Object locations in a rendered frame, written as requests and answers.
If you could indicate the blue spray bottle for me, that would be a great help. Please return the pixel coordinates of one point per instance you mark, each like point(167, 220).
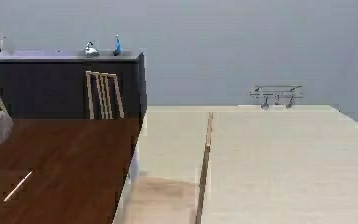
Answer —
point(117, 46)

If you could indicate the dark kitchen counter cabinet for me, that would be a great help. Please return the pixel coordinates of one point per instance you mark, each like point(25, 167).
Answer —
point(47, 86)

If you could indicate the pale wooden stick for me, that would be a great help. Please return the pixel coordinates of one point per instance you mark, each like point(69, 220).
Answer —
point(18, 186)

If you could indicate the grey low rack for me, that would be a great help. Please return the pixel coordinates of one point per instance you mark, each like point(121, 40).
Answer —
point(276, 95)

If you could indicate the brown wooden table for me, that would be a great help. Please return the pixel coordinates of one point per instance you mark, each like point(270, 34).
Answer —
point(60, 170)

